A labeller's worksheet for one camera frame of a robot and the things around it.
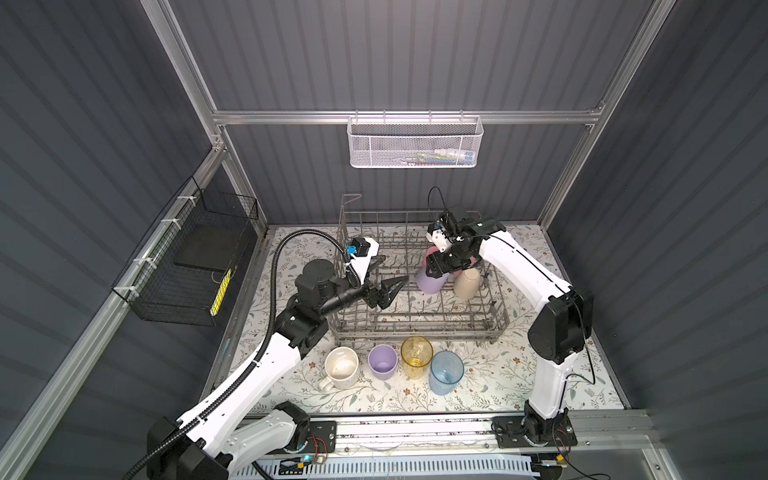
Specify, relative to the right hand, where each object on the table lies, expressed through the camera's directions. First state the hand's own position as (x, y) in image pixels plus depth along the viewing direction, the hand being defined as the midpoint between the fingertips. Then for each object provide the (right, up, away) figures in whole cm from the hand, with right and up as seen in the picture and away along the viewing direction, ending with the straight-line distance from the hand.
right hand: (440, 270), depth 87 cm
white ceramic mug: (-29, -28, -3) cm, 40 cm away
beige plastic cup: (+8, -4, +2) cm, 9 cm away
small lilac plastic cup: (-17, -26, -2) cm, 31 cm away
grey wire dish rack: (+8, -12, +10) cm, 18 cm away
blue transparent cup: (0, -26, -10) cm, 28 cm away
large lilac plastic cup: (-3, -5, 0) cm, 5 cm away
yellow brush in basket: (-54, -4, -18) cm, 57 cm away
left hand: (-13, +2, -21) cm, 25 cm away
